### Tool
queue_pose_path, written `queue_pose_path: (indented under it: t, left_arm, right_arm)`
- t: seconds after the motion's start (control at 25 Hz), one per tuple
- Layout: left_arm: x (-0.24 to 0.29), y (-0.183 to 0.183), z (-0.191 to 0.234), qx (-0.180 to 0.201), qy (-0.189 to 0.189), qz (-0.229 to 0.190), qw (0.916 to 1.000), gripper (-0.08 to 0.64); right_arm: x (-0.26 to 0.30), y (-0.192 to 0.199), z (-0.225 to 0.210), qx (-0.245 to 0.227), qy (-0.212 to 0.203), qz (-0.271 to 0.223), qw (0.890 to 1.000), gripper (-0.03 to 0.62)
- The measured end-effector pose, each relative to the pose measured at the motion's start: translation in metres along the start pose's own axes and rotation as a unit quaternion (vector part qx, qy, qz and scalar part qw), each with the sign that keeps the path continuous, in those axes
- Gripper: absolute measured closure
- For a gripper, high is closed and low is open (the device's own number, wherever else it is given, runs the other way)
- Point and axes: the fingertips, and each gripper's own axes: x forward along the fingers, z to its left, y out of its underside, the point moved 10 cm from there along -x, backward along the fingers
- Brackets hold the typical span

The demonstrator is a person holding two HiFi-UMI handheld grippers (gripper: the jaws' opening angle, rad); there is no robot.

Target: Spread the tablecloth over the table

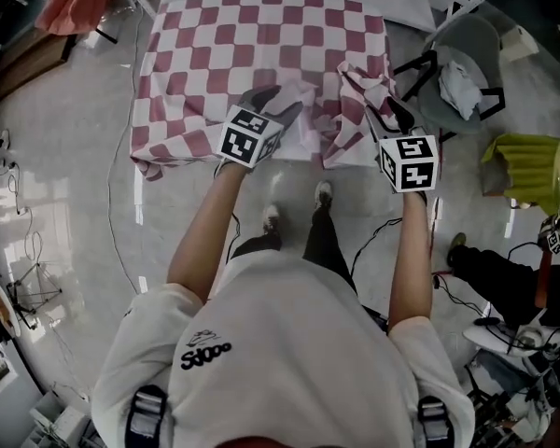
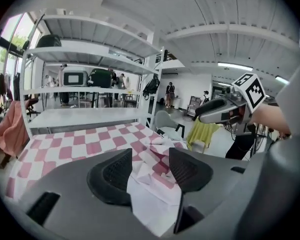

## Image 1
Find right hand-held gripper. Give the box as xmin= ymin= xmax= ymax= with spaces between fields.
xmin=362 ymin=95 xmax=441 ymax=194

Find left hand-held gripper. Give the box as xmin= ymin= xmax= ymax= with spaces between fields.
xmin=216 ymin=85 xmax=305 ymax=170

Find red white checkered tablecloth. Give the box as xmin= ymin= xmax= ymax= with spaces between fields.
xmin=129 ymin=0 xmax=403 ymax=182

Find person's right forearm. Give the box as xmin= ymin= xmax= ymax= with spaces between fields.
xmin=388 ymin=189 xmax=436 ymax=331

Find person's left forearm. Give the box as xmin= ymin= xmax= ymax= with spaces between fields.
xmin=166 ymin=159 xmax=254 ymax=303

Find crumpled white cloth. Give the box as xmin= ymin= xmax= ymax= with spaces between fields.
xmin=437 ymin=60 xmax=483 ymax=121

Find person's white shoe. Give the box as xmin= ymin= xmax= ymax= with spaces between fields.
xmin=314 ymin=180 xmax=334 ymax=212
xmin=262 ymin=203 xmax=282 ymax=236

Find grey chair with black legs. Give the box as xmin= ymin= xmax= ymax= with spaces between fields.
xmin=393 ymin=13 xmax=508 ymax=135

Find person's black trousers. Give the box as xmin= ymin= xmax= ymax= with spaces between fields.
xmin=230 ymin=204 xmax=358 ymax=294

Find green ribbed cloth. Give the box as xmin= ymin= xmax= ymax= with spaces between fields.
xmin=480 ymin=133 xmax=560 ymax=217

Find small white box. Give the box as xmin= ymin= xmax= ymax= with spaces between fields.
xmin=499 ymin=25 xmax=539 ymax=63

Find orange cloth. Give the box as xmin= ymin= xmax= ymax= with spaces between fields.
xmin=34 ymin=0 xmax=121 ymax=35

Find person's white t-shirt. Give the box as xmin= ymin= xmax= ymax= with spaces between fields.
xmin=91 ymin=248 xmax=477 ymax=448

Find brown wooden box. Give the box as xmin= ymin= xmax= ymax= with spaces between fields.
xmin=0 ymin=29 xmax=77 ymax=103

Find metal tripod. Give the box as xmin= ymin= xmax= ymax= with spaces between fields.
xmin=6 ymin=259 xmax=65 ymax=331

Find round white plate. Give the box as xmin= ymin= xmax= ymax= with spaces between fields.
xmin=0 ymin=281 xmax=23 ymax=339

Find black floor cable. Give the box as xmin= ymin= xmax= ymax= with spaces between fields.
xmin=351 ymin=217 xmax=405 ymax=277

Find white floor cable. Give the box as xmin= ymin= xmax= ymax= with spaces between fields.
xmin=105 ymin=9 xmax=145 ymax=295

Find dark harness strap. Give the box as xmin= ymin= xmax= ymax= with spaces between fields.
xmin=416 ymin=395 xmax=451 ymax=443
xmin=124 ymin=384 xmax=170 ymax=448

